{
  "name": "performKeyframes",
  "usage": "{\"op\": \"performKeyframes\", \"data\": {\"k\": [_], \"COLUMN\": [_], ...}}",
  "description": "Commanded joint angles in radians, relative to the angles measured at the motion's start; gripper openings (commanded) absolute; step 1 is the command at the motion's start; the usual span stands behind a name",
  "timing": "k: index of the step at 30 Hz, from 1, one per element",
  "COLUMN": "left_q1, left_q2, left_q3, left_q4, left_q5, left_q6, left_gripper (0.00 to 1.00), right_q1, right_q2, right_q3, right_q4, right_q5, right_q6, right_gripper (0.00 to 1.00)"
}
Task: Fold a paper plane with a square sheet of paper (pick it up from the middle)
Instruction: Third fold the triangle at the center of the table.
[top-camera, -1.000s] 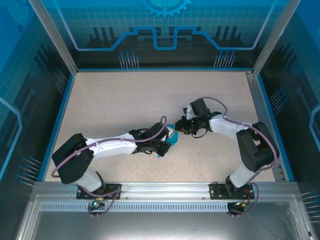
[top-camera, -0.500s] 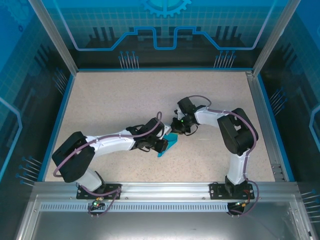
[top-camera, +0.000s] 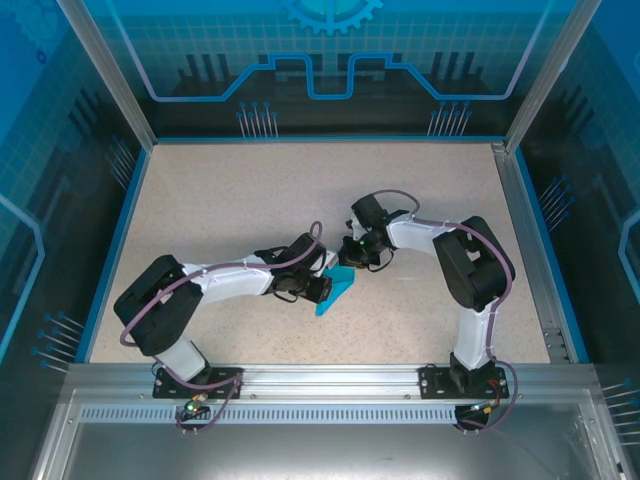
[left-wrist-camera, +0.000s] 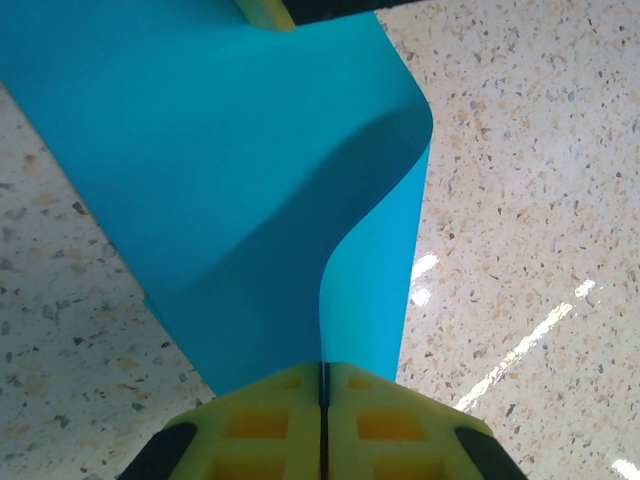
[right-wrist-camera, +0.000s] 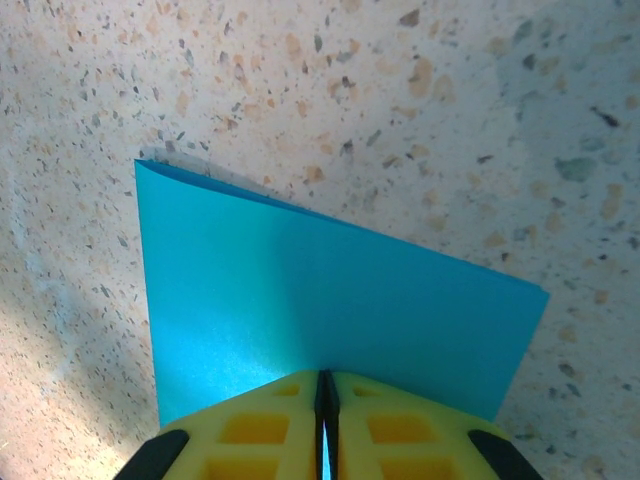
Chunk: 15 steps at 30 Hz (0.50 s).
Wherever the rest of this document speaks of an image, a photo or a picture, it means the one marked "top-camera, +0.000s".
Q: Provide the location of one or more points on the blue cloth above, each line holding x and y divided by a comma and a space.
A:
342, 285

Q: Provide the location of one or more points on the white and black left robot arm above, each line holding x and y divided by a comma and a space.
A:
235, 282

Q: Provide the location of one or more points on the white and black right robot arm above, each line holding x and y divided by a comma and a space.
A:
415, 237

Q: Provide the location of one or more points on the small connector with green light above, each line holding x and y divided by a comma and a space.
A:
484, 406
192, 409

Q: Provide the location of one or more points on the aluminium mounting rail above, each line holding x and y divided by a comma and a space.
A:
330, 380

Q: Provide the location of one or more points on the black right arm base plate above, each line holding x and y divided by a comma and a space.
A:
430, 382

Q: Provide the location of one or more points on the metal sheet frame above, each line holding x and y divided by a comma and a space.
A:
320, 450

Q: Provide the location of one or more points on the aluminium side rail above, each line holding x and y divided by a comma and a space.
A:
522, 225

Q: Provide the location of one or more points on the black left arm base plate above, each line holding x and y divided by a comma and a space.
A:
162, 390

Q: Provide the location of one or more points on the aluminium frame post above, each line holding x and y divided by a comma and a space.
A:
119, 85
549, 75

